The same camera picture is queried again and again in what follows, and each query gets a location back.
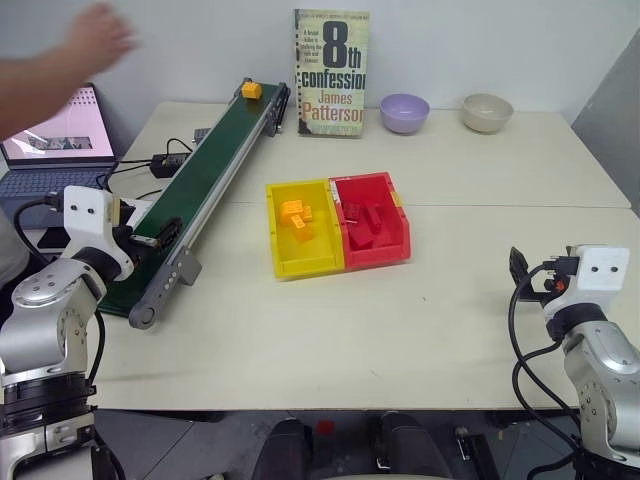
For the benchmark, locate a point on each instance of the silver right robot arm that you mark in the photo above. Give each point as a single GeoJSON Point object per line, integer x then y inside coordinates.
{"type": "Point", "coordinates": [605, 380]}

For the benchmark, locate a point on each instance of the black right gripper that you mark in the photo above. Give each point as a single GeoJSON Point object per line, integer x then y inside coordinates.
{"type": "Point", "coordinates": [555, 280]}

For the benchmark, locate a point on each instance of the red plastic storage bin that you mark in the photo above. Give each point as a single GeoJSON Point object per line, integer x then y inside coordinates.
{"type": "Point", "coordinates": [380, 252]}

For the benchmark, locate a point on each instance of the grey open laptop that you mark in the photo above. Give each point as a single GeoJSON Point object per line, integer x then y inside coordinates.
{"type": "Point", "coordinates": [55, 150]}

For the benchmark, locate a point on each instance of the purple bowl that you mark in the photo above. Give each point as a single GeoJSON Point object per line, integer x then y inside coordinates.
{"type": "Point", "coordinates": [404, 114]}

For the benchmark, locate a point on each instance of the yellow toy brick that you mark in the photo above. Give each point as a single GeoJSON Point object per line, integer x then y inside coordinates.
{"type": "Point", "coordinates": [301, 229]}
{"type": "Point", "coordinates": [307, 213]}
{"type": "Point", "coordinates": [290, 209]}
{"type": "Point", "coordinates": [251, 89]}

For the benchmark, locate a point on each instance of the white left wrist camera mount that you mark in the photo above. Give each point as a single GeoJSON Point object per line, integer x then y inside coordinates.
{"type": "Point", "coordinates": [87, 215]}

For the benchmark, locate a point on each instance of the small black controller box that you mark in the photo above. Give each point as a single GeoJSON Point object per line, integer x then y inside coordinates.
{"type": "Point", "coordinates": [201, 136]}

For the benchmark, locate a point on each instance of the black power adapter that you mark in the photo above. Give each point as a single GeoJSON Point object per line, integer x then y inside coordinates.
{"type": "Point", "coordinates": [169, 166]}

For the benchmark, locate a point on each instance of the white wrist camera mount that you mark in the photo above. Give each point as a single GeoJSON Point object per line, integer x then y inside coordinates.
{"type": "Point", "coordinates": [595, 275]}
{"type": "Point", "coordinates": [87, 215]}

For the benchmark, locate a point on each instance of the black floor bracket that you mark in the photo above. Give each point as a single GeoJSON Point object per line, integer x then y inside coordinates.
{"type": "Point", "coordinates": [477, 452]}

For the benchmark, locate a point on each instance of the dark rounded shape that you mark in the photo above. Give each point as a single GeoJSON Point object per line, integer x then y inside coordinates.
{"type": "Point", "coordinates": [407, 447]}

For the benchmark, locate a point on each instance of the red toy brick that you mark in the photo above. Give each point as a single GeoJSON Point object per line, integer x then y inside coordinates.
{"type": "Point", "coordinates": [374, 219]}
{"type": "Point", "coordinates": [351, 211]}
{"type": "Point", "coordinates": [361, 238]}

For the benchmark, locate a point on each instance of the person's bare forearm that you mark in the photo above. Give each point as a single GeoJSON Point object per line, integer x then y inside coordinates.
{"type": "Point", "coordinates": [35, 85]}

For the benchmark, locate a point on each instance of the person's bare hand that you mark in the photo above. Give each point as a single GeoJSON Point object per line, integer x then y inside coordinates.
{"type": "Point", "coordinates": [95, 35]}

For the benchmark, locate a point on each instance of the beige bowl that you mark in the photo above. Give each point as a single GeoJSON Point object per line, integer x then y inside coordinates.
{"type": "Point", "coordinates": [487, 114]}

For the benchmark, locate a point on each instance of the green conveyor belt unit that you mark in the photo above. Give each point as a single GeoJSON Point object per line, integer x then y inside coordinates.
{"type": "Point", "coordinates": [210, 160]}

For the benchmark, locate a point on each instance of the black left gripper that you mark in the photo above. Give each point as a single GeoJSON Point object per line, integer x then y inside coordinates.
{"type": "Point", "coordinates": [131, 220]}

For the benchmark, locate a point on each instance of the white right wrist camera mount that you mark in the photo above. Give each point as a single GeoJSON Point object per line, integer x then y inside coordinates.
{"type": "Point", "coordinates": [595, 275]}

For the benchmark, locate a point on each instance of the small red floor object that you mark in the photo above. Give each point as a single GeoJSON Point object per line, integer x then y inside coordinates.
{"type": "Point", "coordinates": [326, 427]}

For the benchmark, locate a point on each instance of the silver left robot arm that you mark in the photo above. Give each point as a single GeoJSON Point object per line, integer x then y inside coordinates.
{"type": "Point", "coordinates": [45, 310]}

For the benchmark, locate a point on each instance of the yellow plastic storage bin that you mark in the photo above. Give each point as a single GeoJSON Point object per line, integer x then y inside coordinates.
{"type": "Point", "coordinates": [300, 255]}

